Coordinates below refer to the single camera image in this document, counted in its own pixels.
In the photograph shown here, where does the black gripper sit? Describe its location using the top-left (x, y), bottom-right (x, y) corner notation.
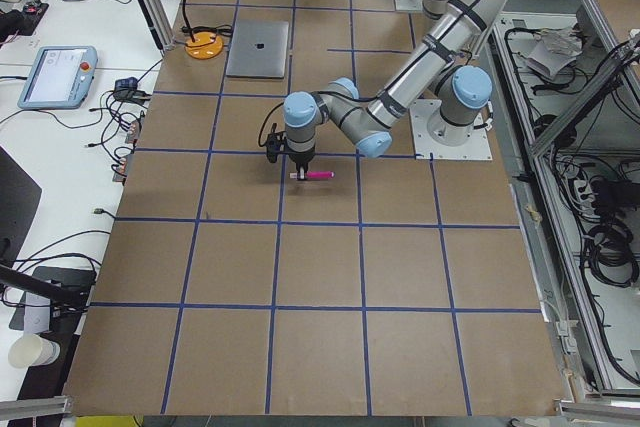
top-left (289, 150), bottom-right (315, 181)

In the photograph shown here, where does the pink marker pen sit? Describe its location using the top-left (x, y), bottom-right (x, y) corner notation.
top-left (289, 171), bottom-right (335, 180)

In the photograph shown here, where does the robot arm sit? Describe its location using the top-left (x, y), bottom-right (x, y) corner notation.
top-left (281, 0), bottom-right (505, 180)

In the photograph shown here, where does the silver laptop notebook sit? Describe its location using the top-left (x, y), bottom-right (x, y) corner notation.
top-left (226, 19), bottom-right (289, 79)

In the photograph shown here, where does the blue teach pendant tablet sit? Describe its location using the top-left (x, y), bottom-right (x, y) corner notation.
top-left (17, 46), bottom-right (98, 110)

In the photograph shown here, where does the white paper cup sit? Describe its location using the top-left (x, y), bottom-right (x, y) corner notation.
top-left (8, 334), bottom-right (61, 368)

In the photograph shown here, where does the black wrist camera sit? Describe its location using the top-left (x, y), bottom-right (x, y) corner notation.
top-left (265, 131), bottom-right (286, 164)

